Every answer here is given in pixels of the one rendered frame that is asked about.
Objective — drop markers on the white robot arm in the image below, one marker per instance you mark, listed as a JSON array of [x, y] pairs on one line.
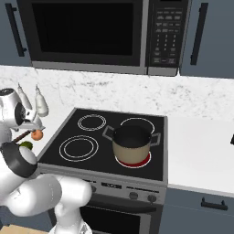
[[29, 192]]

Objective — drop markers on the blue-grey drawer front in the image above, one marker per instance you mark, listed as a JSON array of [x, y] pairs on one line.
[[189, 219]]

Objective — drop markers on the black oven door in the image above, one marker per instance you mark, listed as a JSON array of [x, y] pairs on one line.
[[122, 222]]

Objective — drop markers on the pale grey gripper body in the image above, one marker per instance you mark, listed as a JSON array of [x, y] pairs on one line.
[[31, 124]]

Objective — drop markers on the black object on worktop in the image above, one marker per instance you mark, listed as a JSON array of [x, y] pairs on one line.
[[232, 139]]

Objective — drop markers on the slim white bottle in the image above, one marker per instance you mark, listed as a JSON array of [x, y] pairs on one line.
[[24, 99]]

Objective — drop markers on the green lime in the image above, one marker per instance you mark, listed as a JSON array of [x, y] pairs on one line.
[[27, 144]]

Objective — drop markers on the black steel microwave oven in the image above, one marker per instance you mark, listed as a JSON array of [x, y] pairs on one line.
[[91, 30]]

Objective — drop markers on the black microwave door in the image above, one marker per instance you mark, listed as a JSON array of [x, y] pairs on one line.
[[85, 30]]

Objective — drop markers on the blue-grey cupboard door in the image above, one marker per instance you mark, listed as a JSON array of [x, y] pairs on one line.
[[7, 30], [218, 36]]

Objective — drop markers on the grey stove knob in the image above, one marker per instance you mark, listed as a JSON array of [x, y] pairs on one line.
[[151, 198], [133, 195], [93, 189]]

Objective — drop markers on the orange onion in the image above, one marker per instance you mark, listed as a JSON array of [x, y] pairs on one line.
[[37, 135]]

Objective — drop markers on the blue-grey base cupboard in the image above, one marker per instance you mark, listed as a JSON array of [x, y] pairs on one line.
[[27, 220]]

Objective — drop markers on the wide white bottle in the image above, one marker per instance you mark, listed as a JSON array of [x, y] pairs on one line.
[[41, 105]]

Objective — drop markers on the black hob stove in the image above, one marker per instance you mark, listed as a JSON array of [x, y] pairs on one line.
[[91, 158]]

